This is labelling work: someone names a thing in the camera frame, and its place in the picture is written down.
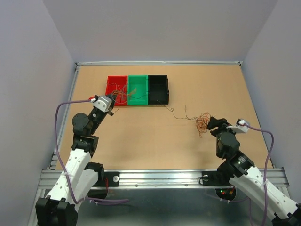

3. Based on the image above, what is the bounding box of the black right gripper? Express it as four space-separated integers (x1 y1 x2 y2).
206 115 240 157

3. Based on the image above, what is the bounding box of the red thin wire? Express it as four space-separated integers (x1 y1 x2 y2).
107 82 129 106

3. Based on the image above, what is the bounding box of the dark thin wire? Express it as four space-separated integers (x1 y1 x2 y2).
127 87 151 99

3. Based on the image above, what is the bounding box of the orange brown wire bundle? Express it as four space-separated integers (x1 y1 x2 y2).
164 105 212 139

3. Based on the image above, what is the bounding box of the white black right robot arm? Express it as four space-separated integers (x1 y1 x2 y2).
206 117 301 226

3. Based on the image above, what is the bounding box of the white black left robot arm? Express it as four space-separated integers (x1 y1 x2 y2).
35 94 117 226

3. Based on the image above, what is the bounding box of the red plastic bin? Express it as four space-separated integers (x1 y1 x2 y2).
105 76 128 106

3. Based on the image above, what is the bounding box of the green plastic bin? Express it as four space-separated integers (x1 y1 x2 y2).
127 75 148 106

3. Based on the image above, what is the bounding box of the black plastic bin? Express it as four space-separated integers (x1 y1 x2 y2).
148 75 169 105

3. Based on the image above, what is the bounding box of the grey white left wrist camera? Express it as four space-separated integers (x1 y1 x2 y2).
93 96 112 113

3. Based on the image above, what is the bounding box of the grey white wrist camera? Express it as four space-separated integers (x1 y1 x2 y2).
227 119 250 134
93 96 112 113

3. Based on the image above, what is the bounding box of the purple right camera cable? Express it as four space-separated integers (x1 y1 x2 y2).
246 123 276 226

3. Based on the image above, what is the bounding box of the purple camera cable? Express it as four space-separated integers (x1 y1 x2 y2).
246 123 276 226
54 98 130 205

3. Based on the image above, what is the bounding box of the grey white right wrist camera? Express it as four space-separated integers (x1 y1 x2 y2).
227 119 250 134

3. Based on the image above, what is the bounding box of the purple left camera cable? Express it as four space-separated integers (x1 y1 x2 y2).
54 98 130 205

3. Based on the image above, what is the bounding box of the aluminium front mounting rail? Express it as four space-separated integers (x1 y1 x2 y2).
38 168 289 190

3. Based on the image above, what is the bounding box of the aluminium table edge frame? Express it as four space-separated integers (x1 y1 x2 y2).
48 60 243 170

